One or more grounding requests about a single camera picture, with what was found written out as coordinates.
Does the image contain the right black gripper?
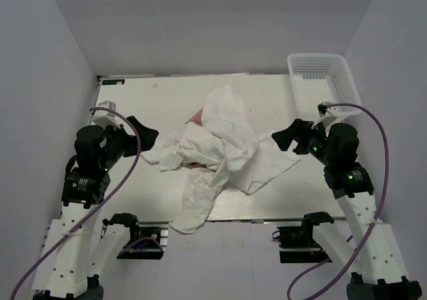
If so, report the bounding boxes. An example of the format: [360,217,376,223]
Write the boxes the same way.
[272,118,336,166]

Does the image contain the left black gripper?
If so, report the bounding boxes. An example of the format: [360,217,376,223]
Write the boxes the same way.
[100,115,159,169]

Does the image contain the pink printed t shirt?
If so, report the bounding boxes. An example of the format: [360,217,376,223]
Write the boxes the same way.
[179,109,216,169]

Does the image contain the white t shirt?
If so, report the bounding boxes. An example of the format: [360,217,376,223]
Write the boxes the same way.
[141,85,299,234]

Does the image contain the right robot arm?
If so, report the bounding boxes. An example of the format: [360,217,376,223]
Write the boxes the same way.
[272,119,422,299]

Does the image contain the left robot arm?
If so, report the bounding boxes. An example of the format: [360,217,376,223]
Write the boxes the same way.
[33,115,159,299]

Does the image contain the white plastic basket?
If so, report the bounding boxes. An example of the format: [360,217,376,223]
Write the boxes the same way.
[288,53,362,121]

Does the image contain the dark label sticker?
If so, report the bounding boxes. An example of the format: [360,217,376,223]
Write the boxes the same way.
[101,79,125,85]

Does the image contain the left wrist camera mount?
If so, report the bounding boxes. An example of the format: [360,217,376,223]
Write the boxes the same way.
[91,100,120,129]

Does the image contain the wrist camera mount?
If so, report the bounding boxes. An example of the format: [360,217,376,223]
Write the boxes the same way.
[91,100,120,129]
[312,102,347,130]

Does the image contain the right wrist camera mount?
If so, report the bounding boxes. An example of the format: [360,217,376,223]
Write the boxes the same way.
[312,102,347,130]

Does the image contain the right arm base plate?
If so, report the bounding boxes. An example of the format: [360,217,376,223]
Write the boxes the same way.
[272,226,330,264]

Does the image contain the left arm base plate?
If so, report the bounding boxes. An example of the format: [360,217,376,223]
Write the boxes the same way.
[117,225,168,260]

